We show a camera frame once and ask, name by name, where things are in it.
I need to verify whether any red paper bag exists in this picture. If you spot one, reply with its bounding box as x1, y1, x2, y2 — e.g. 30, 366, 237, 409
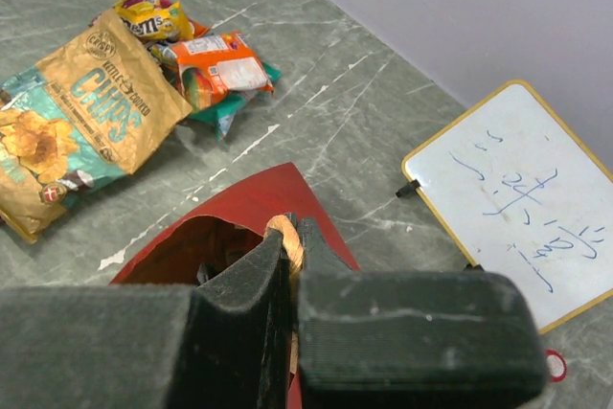
108, 162, 361, 409

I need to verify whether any orange skittles packet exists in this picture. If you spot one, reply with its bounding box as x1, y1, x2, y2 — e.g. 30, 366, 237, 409
149, 31, 274, 113

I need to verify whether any yellow m&m's packet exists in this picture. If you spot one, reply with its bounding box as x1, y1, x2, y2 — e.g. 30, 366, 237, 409
114, 0, 193, 41

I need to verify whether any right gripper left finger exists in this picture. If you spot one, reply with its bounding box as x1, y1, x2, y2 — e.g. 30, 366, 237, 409
1, 231, 291, 408

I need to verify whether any teal snack packet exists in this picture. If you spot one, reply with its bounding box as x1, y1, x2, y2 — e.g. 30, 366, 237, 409
179, 57, 281, 139

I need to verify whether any brown snack packet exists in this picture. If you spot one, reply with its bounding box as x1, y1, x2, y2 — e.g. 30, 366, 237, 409
1, 10, 191, 241

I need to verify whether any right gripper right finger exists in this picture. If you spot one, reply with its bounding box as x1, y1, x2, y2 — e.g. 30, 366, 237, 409
297, 218, 549, 408

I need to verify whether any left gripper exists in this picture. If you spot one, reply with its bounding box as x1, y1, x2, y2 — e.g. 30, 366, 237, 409
196, 262, 224, 284

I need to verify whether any small whiteboard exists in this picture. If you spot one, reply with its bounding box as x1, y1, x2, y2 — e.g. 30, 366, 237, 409
401, 80, 612, 332

